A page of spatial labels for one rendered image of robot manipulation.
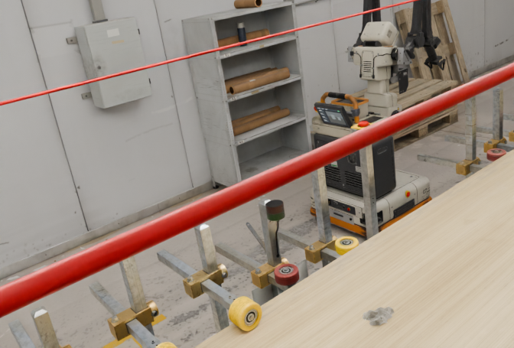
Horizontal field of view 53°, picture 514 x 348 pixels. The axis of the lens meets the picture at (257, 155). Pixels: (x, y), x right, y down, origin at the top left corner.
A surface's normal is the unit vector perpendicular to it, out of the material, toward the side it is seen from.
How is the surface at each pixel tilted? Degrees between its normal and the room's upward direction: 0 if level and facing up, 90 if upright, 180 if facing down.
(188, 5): 90
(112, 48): 90
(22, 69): 90
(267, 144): 90
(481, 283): 0
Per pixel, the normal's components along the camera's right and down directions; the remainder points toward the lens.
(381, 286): -0.15, -0.93
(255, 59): 0.62, 0.18
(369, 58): -0.80, 0.18
